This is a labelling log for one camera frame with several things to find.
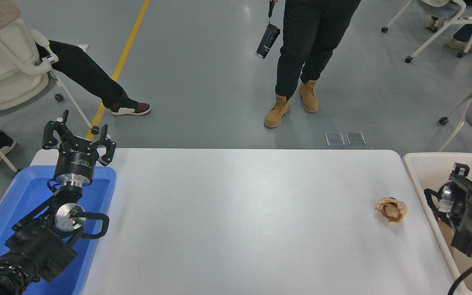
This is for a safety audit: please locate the cream swivel chair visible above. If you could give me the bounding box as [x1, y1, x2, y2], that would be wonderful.
[0, 17, 100, 173]

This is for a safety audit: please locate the black tumbler with strap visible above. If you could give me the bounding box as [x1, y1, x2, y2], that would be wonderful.
[255, 0, 281, 59]

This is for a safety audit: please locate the tan paper ball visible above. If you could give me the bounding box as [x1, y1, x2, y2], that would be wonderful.
[374, 197, 408, 223]

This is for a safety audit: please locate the large pale bin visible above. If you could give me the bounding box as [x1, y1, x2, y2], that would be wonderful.
[402, 152, 472, 295]

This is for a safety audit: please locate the person in red-white shoes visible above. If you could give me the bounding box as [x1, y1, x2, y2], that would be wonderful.
[0, 0, 152, 176]

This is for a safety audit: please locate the clear floor plate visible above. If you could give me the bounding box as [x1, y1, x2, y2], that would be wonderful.
[325, 132, 345, 146]
[346, 132, 366, 146]

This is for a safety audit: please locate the white chair with grey seat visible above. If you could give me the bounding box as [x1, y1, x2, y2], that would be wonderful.
[381, 0, 472, 64]

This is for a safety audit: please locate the person in tan shoes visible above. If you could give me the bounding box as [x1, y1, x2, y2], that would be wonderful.
[424, 0, 472, 52]

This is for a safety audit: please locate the blue plastic tray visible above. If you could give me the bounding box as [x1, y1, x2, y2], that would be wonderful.
[0, 165, 117, 295]

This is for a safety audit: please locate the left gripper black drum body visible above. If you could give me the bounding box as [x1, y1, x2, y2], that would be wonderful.
[53, 138, 100, 178]

